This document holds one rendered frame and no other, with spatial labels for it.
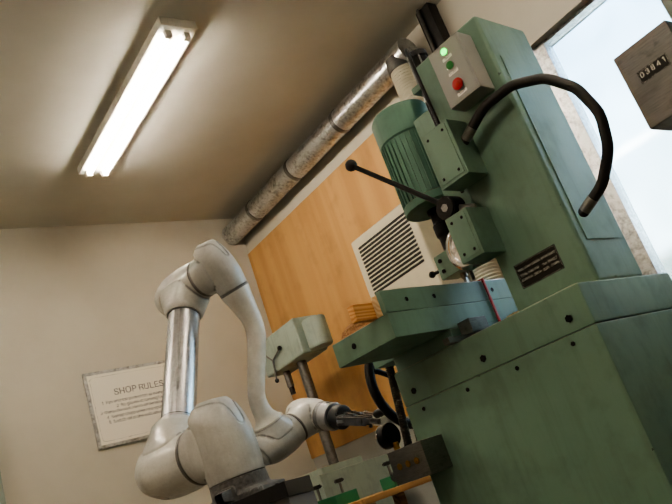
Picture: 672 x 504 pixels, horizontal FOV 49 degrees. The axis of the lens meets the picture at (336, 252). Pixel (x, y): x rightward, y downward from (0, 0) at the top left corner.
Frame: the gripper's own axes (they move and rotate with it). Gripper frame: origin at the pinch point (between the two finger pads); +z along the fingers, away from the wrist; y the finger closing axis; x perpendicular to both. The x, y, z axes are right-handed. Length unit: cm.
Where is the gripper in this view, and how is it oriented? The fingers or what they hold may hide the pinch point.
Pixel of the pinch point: (382, 420)
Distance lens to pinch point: 218.8
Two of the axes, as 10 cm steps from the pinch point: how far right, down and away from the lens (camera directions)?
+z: 6.7, -1.1, -7.3
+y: 7.3, -0.3, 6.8
